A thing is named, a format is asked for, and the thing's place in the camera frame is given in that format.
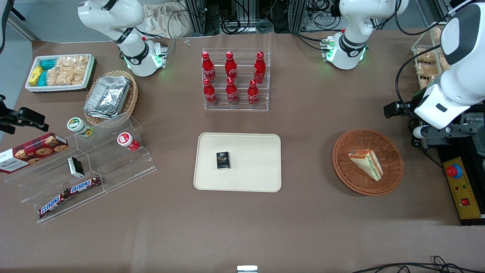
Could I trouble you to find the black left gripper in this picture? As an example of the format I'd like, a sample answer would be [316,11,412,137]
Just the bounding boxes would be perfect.
[384,101,418,119]

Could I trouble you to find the white rectangular snack tray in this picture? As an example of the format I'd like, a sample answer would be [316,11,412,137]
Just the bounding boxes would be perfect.
[25,54,95,93]

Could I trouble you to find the red lid yogurt cup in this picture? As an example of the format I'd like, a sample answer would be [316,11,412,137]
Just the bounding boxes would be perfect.
[117,132,140,152]

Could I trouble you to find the black machine housing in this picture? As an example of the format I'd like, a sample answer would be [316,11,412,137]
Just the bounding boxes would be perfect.
[417,106,485,226]

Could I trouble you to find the yellow emergency stop control box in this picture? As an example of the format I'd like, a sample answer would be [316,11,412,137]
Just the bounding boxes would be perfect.
[443,157,482,220]

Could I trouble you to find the black cable bundle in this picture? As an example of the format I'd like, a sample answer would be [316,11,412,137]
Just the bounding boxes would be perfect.
[220,0,274,35]

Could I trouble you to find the beige rectangular tray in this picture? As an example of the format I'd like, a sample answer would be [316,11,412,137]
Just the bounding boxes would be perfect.
[193,132,282,193]

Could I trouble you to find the yellow snack packet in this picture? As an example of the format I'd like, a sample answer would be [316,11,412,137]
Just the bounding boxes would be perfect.
[28,66,44,86]

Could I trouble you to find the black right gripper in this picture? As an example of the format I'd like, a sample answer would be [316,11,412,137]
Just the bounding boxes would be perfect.
[0,107,50,134]

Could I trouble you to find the small black white box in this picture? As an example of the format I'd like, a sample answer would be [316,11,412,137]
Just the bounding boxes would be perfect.
[67,157,85,178]

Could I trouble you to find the clear acrylic step shelf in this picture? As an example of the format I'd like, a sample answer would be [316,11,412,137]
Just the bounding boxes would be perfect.
[5,112,157,224]

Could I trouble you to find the red tartan cookie box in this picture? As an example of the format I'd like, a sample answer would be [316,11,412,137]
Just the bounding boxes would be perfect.
[0,133,69,174]

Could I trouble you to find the green lid yogurt cup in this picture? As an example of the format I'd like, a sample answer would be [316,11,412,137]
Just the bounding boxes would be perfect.
[67,117,94,137]

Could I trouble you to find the black floor cables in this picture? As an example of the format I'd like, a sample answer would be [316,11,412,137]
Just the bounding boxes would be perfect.
[350,256,485,273]

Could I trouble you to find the brown snickers bar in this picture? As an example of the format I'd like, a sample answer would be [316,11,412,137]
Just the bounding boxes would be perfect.
[38,191,70,218]
[65,176,102,195]

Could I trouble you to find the small black box gold print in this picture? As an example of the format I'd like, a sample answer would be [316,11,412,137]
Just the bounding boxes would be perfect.
[216,152,231,170]

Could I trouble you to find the white wire rack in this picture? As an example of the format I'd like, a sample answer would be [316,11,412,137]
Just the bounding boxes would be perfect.
[411,22,455,91]

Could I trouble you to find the beige cloth bag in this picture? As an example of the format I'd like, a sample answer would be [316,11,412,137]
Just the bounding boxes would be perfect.
[142,4,194,38]

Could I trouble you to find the clear rice cracker bag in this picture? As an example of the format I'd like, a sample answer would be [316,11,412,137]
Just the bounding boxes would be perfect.
[45,57,73,86]
[71,56,89,85]

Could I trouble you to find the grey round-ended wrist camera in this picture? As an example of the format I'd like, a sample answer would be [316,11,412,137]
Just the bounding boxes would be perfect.
[412,123,470,140]

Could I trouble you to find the stacked aluminium foil containers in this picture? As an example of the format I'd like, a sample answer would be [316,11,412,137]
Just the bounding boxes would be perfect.
[84,75,131,119]

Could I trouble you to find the brown round wicker basket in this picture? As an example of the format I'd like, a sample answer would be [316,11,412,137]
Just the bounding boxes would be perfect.
[332,129,404,196]

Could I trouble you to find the clear acrylic bottle rack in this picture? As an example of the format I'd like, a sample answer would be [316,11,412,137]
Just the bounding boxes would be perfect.
[202,48,271,111]

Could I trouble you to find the light oval wicker basket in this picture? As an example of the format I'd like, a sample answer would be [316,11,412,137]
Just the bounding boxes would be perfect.
[84,70,139,126]

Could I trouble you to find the triangular sandwich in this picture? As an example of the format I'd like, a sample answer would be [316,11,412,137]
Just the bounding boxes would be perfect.
[348,149,384,181]

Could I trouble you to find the red cola bottle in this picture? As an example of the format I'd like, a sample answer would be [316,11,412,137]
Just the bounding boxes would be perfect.
[247,79,260,107]
[203,78,218,106]
[202,52,217,84]
[226,77,239,105]
[254,51,266,85]
[225,51,238,82]

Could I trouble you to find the aluminium profile frame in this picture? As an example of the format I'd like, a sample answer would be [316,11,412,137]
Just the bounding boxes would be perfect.
[185,0,207,35]
[290,0,307,33]

